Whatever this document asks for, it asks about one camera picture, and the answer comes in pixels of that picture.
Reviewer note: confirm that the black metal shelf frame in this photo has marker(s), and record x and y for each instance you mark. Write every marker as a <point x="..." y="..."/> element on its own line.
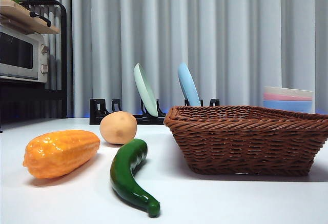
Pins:
<point x="64" y="55"/>

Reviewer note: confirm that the orange corn cob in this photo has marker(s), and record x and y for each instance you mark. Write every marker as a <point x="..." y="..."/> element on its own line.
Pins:
<point x="61" y="153"/>

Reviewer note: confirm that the pale blue plate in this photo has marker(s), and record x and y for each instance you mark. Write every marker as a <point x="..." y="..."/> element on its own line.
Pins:
<point x="189" y="85"/>

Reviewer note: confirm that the beige bowl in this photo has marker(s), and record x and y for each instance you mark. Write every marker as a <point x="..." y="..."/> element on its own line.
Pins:
<point x="287" y="90"/>

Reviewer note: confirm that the pink bowl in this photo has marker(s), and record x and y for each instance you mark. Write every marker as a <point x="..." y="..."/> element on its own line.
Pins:
<point x="282" y="97"/>

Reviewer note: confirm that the green cucumber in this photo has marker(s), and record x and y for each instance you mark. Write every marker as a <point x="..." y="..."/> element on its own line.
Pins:
<point x="126" y="170"/>

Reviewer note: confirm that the grey curtain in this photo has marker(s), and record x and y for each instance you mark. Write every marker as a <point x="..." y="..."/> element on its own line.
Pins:
<point x="179" y="29"/>

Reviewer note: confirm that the brown wicker basket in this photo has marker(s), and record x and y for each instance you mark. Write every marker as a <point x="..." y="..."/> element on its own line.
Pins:
<point x="243" y="144"/>

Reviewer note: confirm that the tan potato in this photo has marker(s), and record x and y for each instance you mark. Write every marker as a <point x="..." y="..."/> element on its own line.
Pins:
<point x="118" y="127"/>

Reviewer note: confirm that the blue bowl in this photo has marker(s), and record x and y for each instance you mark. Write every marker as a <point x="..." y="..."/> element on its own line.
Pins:
<point x="287" y="105"/>

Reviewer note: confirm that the black plate rack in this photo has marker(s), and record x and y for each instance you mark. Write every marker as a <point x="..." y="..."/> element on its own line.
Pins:
<point x="98" y="111"/>

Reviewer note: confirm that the pale green plate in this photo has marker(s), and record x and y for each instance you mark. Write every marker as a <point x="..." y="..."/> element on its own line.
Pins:
<point x="146" y="90"/>

